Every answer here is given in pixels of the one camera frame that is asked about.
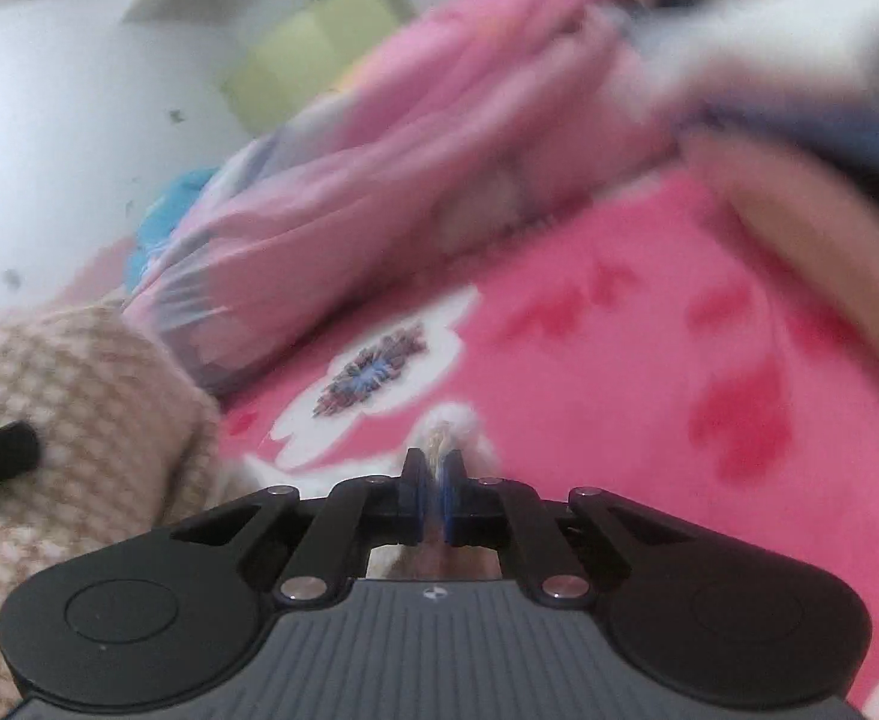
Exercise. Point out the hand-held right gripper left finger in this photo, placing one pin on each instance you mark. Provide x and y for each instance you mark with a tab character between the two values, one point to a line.
413	495

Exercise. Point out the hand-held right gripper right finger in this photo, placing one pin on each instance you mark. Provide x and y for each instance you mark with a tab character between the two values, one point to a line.
450	499

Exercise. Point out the beige white checked knit sweater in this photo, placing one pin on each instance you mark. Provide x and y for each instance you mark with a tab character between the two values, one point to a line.
94	405

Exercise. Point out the pink flower print blanket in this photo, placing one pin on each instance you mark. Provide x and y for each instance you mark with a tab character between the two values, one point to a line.
634	360

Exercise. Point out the teal blue quilt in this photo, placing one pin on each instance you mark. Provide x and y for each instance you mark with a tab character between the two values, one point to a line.
165	225

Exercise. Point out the pink floral quilt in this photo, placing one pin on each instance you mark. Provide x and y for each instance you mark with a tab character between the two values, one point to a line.
424	150

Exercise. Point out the pale pink folded garment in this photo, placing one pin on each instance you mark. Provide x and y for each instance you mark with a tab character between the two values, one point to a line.
822	240

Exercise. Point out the pale yellow wardrobe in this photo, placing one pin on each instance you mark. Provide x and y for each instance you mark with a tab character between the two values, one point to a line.
312	52

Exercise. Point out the light blue folded garment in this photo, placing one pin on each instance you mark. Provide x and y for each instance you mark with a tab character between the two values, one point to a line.
844	135

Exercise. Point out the white folded garment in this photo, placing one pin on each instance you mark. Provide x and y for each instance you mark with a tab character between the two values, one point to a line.
784	30

